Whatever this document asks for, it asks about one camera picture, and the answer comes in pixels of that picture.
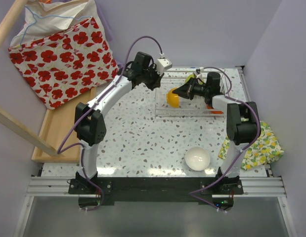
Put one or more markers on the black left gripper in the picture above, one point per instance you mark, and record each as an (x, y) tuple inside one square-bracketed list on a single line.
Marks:
[(155, 80)]

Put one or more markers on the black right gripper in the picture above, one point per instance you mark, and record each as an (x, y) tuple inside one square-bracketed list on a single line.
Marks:
[(184, 91)]

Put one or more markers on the yellow orange plastic bowl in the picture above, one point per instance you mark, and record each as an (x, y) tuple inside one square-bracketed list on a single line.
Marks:
[(172, 98)]

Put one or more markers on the lime green bowl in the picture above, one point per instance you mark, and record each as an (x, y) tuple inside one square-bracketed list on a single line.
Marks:
[(191, 76)]

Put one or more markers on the white wire dish rack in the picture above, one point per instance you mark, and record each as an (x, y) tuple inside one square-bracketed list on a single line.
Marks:
[(195, 108)]

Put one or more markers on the red orange plastic bowl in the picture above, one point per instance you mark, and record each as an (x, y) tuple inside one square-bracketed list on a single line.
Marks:
[(214, 111)]

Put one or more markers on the white plastic bowl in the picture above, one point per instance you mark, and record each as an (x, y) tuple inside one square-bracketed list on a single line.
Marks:
[(197, 158)]

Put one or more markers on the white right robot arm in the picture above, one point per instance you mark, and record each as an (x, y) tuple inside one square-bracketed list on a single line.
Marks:
[(242, 122)]

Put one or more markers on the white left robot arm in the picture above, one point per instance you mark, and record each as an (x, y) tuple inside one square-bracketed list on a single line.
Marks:
[(89, 118)]

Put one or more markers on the red poppy print bag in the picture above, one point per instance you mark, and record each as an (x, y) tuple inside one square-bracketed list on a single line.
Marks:
[(64, 65)]

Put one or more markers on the wooden tray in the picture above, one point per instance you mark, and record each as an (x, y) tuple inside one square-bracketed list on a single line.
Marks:
[(57, 123)]

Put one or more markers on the lemon print cloth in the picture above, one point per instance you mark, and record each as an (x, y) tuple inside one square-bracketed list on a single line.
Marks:
[(264, 150)]

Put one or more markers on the white cloth bag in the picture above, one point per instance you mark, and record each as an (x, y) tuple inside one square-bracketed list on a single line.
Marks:
[(54, 17)]

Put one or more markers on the wooden pole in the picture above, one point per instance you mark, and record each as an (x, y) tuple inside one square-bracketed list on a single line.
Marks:
[(10, 18)]

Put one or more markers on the wooden beam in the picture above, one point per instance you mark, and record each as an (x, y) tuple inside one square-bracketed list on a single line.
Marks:
[(20, 129)]

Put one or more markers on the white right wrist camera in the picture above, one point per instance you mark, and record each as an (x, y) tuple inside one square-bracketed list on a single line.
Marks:
[(198, 73)]

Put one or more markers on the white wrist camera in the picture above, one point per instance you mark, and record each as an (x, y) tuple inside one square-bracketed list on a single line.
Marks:
[(198, 73), (162, 65)]

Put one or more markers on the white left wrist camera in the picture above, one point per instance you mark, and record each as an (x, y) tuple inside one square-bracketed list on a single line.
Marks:
[(162, 65)]

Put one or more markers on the aluminium rail frame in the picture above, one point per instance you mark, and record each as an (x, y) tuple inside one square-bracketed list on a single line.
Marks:
[(171, 171)]

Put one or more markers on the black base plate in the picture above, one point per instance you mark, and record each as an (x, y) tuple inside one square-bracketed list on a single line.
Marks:
[(107, 191)]

